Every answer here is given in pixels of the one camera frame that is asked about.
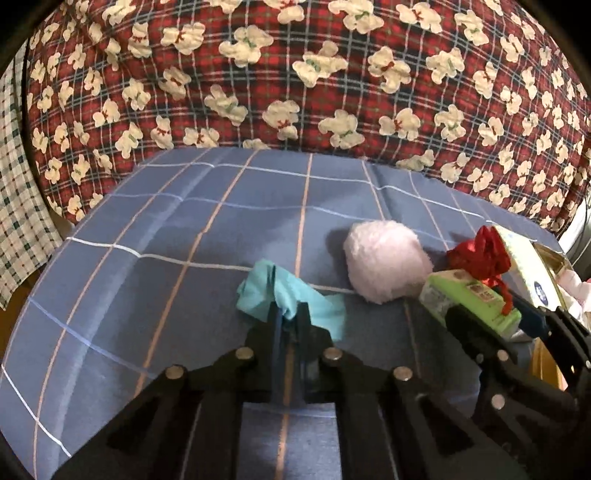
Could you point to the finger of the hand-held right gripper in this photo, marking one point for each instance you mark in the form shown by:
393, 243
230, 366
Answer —
531, 319
471, 330

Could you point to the red plaid bear-print blanket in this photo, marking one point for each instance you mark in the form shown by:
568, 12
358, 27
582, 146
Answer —
300, 83

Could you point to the blue plaid bed sheet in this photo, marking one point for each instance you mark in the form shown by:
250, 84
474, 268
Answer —
184, 258

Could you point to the yellow blue patterned tissue pack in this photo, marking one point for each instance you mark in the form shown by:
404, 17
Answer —
526, 272

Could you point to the teal cloth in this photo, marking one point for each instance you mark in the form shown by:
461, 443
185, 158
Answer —
323, 314

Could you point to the green white checked cloth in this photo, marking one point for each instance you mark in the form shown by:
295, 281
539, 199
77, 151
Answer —
18, 207

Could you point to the red ribbon bow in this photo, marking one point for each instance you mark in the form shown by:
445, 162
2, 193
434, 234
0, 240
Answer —
480, 254

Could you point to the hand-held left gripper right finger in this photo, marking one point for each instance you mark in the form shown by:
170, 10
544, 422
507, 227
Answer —
301, 344

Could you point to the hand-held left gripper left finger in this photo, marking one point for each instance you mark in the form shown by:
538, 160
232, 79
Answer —
276, 344

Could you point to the pink fluffy ball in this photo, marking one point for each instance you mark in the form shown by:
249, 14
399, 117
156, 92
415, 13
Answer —
385, 263

